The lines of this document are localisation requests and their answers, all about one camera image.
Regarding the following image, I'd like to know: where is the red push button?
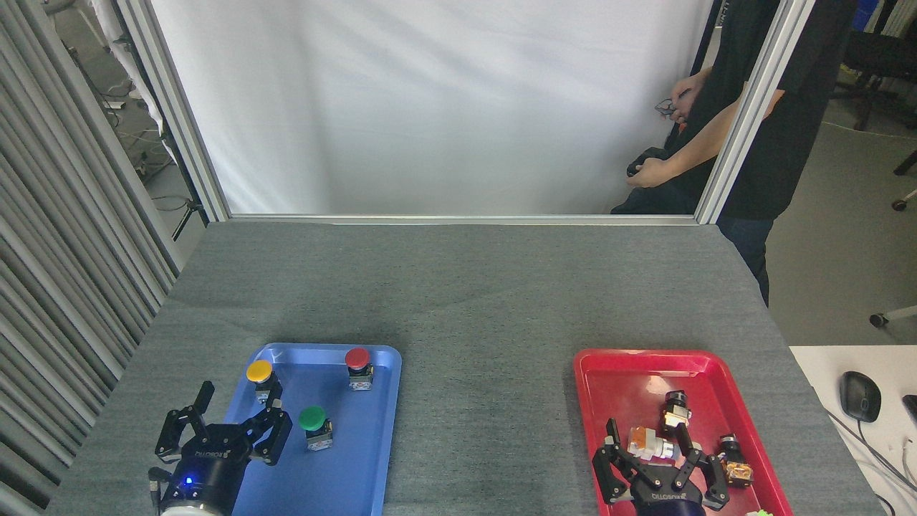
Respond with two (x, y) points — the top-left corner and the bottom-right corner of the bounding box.
(345, 348), (375, 391)

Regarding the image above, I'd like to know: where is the white backdrop cloth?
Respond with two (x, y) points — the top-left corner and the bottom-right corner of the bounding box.
(150, 0), (717, 216)

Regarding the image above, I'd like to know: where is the black selector switch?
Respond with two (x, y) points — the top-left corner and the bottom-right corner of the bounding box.
(661, 391), (693, 435)

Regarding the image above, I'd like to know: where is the person's right hand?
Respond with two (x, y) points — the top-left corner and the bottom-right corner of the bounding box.
(669, 75), (703, 123)

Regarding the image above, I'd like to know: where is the red plastic tray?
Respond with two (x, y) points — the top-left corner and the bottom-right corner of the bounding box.
(573, 349), (794, 516)

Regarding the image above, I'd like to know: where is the black hand controller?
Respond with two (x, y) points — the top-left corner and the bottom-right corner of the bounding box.
(626, 147), (668, 178)

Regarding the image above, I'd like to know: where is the white desk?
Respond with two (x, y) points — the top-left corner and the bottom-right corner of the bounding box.
(789, 345), (917, 516)

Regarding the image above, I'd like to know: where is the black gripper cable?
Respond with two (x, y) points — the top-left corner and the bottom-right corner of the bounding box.
(148, 467), (170, 515)

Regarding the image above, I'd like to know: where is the white floor cable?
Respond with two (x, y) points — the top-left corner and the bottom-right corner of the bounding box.
(822, 120), (917, 141)

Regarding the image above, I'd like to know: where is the green push button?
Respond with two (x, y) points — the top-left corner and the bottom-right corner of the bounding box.
(298, 406), (334, 452)

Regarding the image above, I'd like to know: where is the person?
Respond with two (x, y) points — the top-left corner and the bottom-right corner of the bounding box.
(611, 0), (858, 307)

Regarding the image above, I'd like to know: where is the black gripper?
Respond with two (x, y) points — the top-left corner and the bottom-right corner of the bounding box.
(592, 419), (731, 516)
(155, 381), (293, 515)

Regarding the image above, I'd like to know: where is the black tripod stand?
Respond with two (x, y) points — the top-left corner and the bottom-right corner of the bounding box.
(171, 199), (209, 242)

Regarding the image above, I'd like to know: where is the black computer mouse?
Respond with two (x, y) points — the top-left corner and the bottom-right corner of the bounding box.
(840, 371), (882, 423)

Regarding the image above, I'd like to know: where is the black switch with orange base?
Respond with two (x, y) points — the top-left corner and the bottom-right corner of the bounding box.
(716, 434), (754, 489)

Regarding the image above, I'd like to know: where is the grey slatted curtain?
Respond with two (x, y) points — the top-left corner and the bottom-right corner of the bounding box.
(0, 0), (181, 516)

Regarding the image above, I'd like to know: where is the grey mouse cable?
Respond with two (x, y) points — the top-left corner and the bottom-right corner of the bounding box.
(824, 408), (917, 497)

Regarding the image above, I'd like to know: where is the blue plastic tray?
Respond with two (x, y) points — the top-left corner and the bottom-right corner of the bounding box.
(188, 343), (403, 516)

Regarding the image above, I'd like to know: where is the black chair leg with castor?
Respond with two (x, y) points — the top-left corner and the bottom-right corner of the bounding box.
(891, 147), (917, 213)

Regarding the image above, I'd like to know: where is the white hanging cloth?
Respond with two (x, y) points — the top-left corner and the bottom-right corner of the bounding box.
(90, 0), (169, 144)

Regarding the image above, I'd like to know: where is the black office chair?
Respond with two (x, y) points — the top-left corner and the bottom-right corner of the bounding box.
(832, 29), (917, 132)

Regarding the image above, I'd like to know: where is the white and orange switch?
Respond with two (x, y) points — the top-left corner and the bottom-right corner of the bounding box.
(628, 426), (682, 464)

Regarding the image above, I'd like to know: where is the silver aluminium crossbar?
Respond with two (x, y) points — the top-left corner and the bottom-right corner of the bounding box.
(228, 214), (700, 226)

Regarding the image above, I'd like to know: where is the yellow push button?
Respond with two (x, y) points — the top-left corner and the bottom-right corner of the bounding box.
(246, 359), (284, 406)

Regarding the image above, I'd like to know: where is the blue box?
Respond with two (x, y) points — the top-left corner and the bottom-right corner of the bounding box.
(851, 0), (883, 33)

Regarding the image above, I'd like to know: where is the silver aluminium post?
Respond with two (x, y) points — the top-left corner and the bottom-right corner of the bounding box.
(696, 0), (817, 225)
(117, 0), (231, 222)

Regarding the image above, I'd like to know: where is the person's left hand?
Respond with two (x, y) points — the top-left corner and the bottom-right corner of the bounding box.
(628, 157), (673, 189)

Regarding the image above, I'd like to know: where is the white stand leg with wheel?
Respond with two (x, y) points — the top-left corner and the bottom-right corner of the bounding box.
(869, 305), (917, 330)

